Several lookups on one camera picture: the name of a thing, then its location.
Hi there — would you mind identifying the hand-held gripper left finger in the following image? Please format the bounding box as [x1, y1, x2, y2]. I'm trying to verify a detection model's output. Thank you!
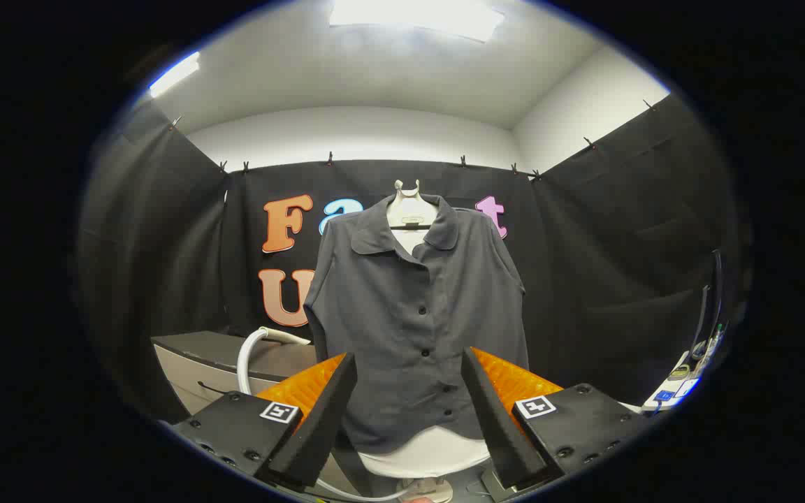
[168, 351, 359, 490]

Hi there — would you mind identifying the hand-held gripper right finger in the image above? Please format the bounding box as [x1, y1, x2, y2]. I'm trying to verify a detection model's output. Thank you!
[460, 346, 649, 491]

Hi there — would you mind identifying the white garment steamer head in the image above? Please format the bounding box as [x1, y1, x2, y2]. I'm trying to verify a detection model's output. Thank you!
[257, 326, 312, 347]

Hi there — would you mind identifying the dark grey button shirt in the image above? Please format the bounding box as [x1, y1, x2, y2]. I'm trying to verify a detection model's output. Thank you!
[303, 194, 530, 455]

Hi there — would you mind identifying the white garment hanger form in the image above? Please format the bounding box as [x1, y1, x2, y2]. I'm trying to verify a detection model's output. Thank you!
[357, 180, 491, 480]

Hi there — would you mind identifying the pale stand base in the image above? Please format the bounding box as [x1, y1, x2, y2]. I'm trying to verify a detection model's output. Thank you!
[394, 477, 454, 503]

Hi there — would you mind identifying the grey drawer cabinet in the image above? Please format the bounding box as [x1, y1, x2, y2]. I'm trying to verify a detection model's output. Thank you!
[151, 330, 319, 420]

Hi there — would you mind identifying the row of black clips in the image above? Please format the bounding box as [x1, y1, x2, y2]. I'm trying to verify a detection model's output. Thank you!
[168, 98, 655, 181]

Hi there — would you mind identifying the narrow ceiling light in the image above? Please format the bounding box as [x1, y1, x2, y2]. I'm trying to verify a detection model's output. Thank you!
[149, 52, 202, 99]

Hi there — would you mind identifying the large ceiling light panel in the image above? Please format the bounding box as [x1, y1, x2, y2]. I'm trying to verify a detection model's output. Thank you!
[328, 0, 506, 43]

